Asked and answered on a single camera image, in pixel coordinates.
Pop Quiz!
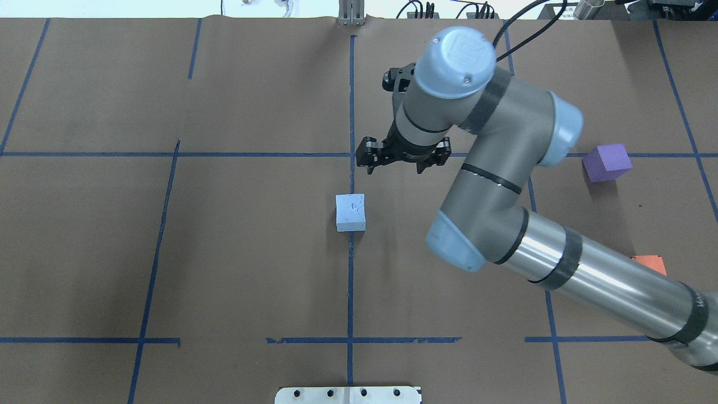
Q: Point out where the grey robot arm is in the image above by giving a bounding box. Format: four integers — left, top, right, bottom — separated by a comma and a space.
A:
356, 26, 716, 374

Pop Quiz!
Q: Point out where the orange foam block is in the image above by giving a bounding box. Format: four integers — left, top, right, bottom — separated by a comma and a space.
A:
630, 255, 668, 277

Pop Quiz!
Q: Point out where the black cable connector left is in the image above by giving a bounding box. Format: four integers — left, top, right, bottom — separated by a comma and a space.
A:
395, 1, 439, 20

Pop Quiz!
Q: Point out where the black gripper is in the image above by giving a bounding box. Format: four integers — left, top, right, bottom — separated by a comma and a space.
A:
356, 125, 452, 176

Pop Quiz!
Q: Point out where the black cable connector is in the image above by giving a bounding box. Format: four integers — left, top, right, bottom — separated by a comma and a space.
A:
455, 1, 499, 20
395, 1, 439, 20

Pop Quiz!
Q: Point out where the purple foam block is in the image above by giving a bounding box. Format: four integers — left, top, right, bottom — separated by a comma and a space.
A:
582, 143, 633, 182

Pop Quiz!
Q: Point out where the light blue foam block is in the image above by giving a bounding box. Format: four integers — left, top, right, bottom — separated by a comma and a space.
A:
334, 194, 367, 232

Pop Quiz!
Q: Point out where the black equipment top right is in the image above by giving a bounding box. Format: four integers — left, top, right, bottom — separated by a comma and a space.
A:
615, 1, 717, 21

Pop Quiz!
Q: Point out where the silver metal cylinder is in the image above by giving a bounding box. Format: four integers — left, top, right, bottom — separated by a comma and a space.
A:
573, 0, 605, 20

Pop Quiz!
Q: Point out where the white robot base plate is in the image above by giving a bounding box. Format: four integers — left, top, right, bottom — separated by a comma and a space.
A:
274, 385, 423, 403

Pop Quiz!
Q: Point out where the black cable connector right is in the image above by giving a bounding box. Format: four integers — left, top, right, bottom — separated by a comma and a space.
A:
455, 1, 499, 20

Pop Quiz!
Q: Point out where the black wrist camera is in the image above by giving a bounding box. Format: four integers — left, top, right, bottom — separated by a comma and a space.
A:
380, 62, 416, 94

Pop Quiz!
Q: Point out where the aluminium frame post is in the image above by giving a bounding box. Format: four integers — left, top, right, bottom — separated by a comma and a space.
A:
338, 0, 366, 26

